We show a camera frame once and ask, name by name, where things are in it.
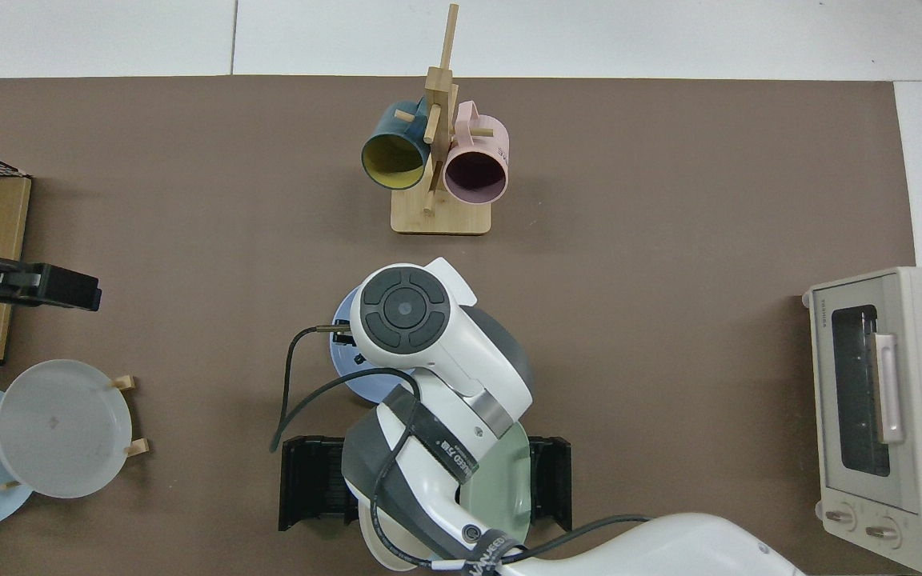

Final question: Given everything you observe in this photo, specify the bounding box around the grey plate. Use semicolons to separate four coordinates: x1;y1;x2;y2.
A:
0;359;134;500

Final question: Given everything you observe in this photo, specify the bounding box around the wooden plate rack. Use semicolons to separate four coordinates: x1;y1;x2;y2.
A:
0;374;150;490

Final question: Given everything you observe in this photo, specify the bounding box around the black dish rack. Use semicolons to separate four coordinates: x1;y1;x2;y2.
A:
279;436;572;533

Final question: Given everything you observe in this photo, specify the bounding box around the beige plate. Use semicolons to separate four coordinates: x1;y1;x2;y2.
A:
359;496;434;573

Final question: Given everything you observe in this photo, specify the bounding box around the pale green plate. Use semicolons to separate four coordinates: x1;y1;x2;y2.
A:
458;420;532;546

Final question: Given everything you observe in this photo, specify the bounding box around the dark teal cup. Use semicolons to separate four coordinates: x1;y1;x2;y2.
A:
361;100;435;191

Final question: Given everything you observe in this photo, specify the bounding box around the wooden cup stand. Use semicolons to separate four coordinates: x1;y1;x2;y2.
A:
391;4;494;235

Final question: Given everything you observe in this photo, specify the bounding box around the pink cup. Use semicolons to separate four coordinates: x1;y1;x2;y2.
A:
443;101;510;204

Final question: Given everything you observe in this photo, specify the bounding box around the brown table cloth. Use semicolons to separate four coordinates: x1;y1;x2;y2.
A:
0;76;918;576

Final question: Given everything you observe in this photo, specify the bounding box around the pale toaster oven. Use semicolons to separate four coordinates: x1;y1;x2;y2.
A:
801;266;922;574

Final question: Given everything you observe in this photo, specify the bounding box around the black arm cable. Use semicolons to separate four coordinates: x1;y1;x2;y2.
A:
271;322;422;455

